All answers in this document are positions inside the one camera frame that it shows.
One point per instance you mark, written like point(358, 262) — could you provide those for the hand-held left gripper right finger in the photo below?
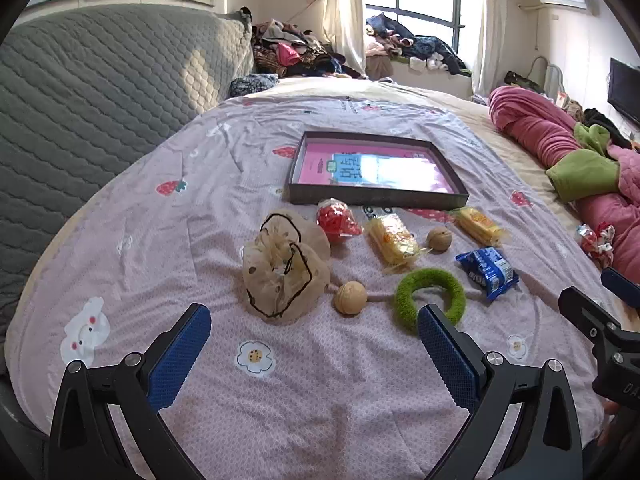
point(445, 360)

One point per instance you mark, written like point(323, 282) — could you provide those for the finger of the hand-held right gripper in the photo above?
point(620, 282)
point(585, 310)

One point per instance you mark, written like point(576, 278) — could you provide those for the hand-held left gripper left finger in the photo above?
point(180, 360)

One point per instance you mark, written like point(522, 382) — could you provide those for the blue cookie packet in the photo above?
point(485, 270)

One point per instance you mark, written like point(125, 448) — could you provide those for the beige mesh hair scrunchie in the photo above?
point(280, 280)

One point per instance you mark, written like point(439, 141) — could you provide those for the yellow snack packet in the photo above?
point(392, 240)
point(477, 225)

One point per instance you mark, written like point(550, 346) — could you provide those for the dark shallow box tray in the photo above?
point(375, 200)

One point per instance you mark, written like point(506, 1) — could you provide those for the red egg toy candy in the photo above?
point(337, 220)

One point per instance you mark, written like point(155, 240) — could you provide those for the person's right hand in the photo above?
point(610, 407)

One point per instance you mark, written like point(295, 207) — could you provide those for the red white candy wrapper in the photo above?
point(595, 245)

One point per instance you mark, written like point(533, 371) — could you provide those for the pink strawberry print bed sheet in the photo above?
point(200, 240)

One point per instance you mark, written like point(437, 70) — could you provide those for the pink and green quilt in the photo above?
point(530, 120)

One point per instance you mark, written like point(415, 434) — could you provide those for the black television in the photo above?
point(622, 90)

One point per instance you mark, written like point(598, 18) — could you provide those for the cluttered white desk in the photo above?
point(520, 80)

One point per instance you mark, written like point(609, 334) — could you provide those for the grey quilted headboard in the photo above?
point(75, 110)

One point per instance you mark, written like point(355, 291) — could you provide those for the plain cream curtain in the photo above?
point(492, 35)

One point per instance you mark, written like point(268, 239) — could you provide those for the dark blue patterned cloth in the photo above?
point(252, 85)

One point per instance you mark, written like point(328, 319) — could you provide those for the clothes pile on windowsill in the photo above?
point(425, 47)

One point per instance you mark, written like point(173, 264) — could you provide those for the pile of mixed clothes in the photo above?
point(290, 50)

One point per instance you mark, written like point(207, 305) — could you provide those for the cream curtain with knot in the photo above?
point(345, 10)

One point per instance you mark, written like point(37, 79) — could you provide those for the white metal frame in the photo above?
point(550, 77)

